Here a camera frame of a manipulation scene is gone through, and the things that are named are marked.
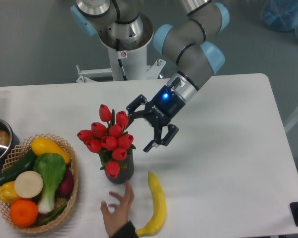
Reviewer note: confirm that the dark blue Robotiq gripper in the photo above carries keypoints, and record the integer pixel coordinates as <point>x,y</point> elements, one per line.
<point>164,106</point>

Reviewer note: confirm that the red tulip bouquet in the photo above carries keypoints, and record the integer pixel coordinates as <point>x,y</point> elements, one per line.
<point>108,137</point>

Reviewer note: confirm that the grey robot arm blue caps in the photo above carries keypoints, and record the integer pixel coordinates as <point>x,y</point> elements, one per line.
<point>187,46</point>

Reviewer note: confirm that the dark sleeved forearm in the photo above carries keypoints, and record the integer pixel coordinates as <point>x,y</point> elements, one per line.
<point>127,231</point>

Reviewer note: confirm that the dark grey ribbed vase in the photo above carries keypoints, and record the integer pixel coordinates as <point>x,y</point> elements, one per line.
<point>119,171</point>

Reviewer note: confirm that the person's bare hand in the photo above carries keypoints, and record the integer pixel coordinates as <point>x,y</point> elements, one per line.
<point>115,216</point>

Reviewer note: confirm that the yellow banana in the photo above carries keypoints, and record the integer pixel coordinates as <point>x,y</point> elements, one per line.
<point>159,208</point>

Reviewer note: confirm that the purple sweet potato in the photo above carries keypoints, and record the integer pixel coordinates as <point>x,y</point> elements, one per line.
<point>67,184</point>

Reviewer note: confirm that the green bok choy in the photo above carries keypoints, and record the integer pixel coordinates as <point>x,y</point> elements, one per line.
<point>51,167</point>

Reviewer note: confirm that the yellow squash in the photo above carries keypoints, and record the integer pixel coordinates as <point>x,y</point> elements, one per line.
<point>42,145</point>

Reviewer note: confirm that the woven wicker basket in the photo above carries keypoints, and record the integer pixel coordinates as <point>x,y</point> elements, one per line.
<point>63,203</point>

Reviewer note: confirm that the dark green cucumber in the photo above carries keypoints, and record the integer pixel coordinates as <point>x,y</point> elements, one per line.
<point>25,163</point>

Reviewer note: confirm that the white round radish slice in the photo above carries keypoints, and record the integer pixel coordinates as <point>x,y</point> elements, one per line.
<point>28,184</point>

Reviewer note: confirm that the green chili pepper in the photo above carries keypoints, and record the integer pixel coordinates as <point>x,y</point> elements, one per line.
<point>53,215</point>

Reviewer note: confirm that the orange fruit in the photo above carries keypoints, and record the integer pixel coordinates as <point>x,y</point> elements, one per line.
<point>23,213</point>

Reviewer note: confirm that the yellow bell pepper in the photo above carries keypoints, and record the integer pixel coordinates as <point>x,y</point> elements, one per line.
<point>8,194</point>

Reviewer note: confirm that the blue plastic bag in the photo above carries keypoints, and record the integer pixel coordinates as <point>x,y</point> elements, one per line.
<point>281,15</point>

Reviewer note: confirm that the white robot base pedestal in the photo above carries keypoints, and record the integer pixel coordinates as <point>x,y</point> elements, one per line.
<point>127,49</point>

